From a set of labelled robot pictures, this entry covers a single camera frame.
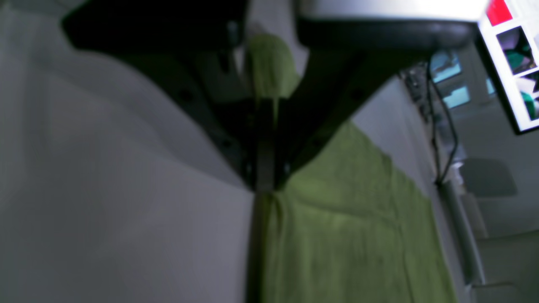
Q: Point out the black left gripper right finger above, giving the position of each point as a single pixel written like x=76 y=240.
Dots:
x=348 y=61

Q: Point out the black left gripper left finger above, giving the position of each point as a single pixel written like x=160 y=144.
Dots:
x=186 y=48

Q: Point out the green T-shirt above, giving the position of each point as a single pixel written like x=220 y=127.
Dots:
x=350 y=227

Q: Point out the computer monitor screen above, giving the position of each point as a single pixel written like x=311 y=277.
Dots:
x=509 y=30

